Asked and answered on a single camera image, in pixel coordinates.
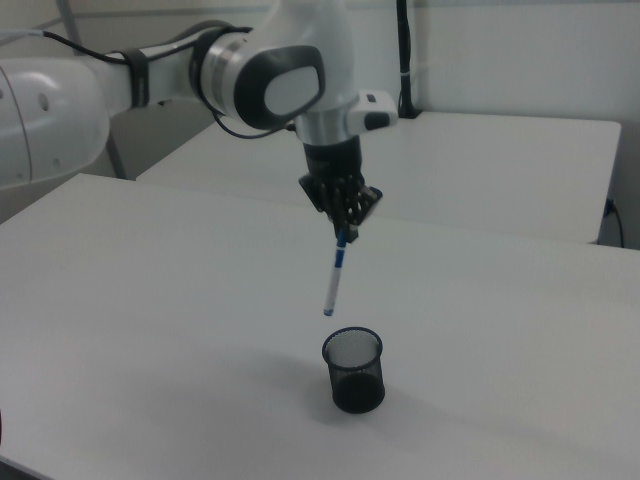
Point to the black mesh pen cup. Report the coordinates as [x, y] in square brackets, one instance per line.
[356, 380]

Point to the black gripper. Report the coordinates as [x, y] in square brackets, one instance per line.
[337, 175]

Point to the grey metal frame bar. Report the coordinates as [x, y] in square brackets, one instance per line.
[70, 20]

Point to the white marker with blue cap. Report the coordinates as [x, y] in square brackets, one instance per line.
[334, 280]

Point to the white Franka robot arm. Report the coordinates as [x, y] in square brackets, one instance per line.
[150, 85]

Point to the white adjacent table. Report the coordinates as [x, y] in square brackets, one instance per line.
[450, 165]

